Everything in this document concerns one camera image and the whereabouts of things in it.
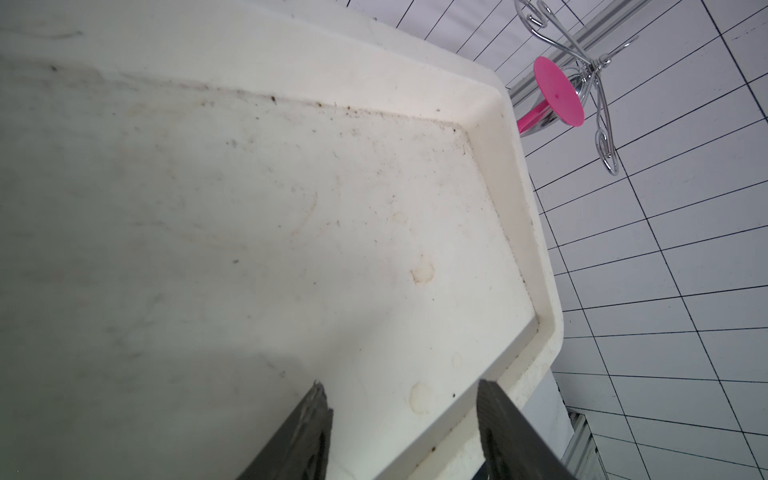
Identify white plastic drawer cabinet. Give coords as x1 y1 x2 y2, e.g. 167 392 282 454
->
1 1 563 479

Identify pink plastic goblet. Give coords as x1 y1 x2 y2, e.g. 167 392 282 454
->
517 57 585 136

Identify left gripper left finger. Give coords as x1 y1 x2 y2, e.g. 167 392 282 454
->
238 381 333 480

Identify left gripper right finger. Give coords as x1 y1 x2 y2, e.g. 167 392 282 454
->
476 379 575 480

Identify chrome glass holder stand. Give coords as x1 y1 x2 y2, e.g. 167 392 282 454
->
515 1 638 176

